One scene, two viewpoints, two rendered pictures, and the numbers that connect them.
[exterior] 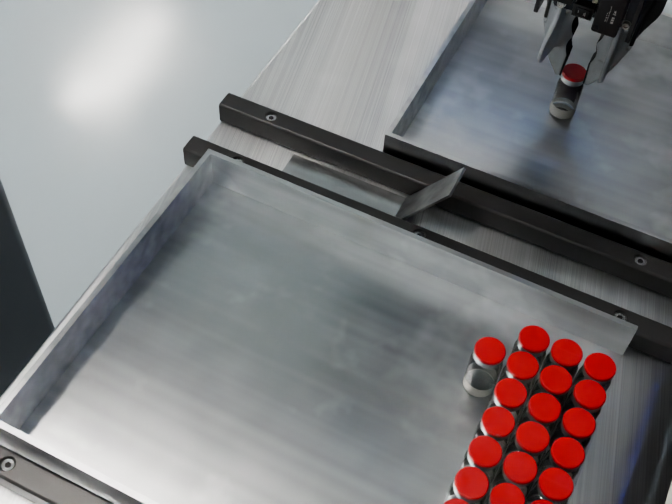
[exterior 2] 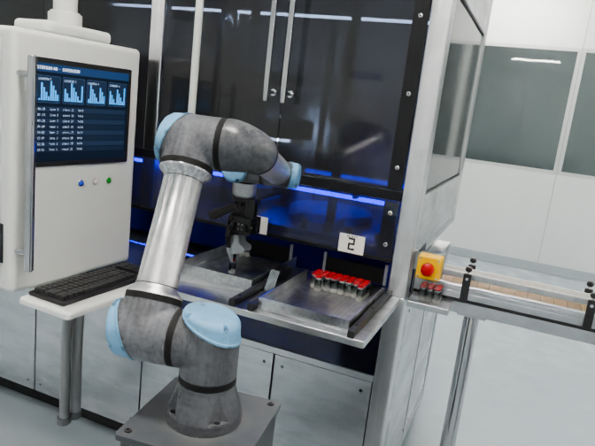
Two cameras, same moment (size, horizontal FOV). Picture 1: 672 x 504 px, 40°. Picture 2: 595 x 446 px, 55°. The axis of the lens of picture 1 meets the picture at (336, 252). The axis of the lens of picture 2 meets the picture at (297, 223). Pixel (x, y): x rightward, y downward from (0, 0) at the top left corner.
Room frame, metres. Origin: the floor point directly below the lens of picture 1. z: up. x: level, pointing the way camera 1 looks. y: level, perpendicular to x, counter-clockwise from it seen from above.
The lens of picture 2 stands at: (0.43, 1.57, 1.44)
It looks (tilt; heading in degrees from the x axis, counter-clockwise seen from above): 12 degrees down; 269
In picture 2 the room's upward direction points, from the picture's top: 7 degrees clockwise
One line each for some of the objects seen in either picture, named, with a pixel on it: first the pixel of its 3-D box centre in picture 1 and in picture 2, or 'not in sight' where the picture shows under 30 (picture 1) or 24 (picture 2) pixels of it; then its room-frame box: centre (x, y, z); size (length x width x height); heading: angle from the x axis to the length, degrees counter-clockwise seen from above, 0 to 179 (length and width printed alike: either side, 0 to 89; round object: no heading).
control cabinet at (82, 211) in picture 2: not in sight; (60, 153); (1.18, -0.26, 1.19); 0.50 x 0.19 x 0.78; 64
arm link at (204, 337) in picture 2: not in sight; (207, 341); (0.56, 0.51, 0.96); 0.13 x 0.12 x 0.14; 171
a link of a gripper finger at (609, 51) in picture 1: (607, 54); (243, 246); (0.57, -0.20, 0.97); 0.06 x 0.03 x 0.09; 158
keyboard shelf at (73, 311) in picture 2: not in sight; (92, 287); (1.03, -0.16, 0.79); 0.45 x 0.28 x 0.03; 64
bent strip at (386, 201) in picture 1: (367, 174); (264, 285); (0.48, -0.02, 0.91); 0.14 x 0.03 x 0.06; 68
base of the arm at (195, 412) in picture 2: not in sight; (205, 395); (0.56, 0.51, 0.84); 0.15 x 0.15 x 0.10
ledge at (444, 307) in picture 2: not in sight; (430, 301); (-0.05, -0.16, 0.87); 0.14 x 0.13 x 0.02; 68
